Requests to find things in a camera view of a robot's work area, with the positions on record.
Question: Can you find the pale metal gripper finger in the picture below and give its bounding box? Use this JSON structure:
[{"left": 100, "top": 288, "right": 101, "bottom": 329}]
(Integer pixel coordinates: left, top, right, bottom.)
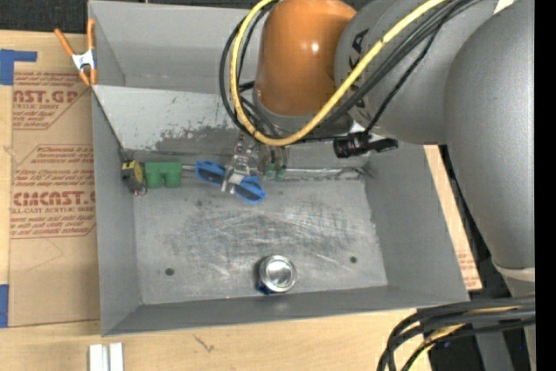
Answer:
[
  {"left": 236, "top": 162, "right": 255, "bottom": 189},
  {"left": 221, "top": 163, "right": 238, "bottom": 194}
]

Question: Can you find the grey metal bin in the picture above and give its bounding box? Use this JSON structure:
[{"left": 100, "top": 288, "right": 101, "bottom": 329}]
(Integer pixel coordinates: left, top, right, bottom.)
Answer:
[{"left": 86, "top": 0, "right": 472, "bottom": 338}]

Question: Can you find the green toy block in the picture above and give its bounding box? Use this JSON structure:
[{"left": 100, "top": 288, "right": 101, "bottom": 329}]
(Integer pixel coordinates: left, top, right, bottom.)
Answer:
[{"left": 143, "top": 160, "right": 183, "bottom": 190}]

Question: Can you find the yellow and black tape measure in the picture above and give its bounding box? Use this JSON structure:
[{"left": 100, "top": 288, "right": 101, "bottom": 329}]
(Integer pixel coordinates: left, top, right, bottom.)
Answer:
[{"left": 120, "top": 158, "right": 146, "bottom": 197}]

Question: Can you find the silver metal can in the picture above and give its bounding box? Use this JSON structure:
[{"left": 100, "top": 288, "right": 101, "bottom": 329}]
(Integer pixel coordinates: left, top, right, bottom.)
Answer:
[{"left": 254, "top": 255, "right": 299, "bottom": 295}]

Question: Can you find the brown cardboard board red print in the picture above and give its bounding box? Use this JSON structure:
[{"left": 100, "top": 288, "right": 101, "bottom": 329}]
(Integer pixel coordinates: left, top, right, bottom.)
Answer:
[{"left": 0, "top": 29, "right": 484, "bottom": 329}]

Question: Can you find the black cylinder on white bracket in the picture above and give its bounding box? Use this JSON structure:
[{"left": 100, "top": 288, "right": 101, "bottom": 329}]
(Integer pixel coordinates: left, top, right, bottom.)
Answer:
[{"left": 333, "top": 122, "right": 399, "bottom": 159}]

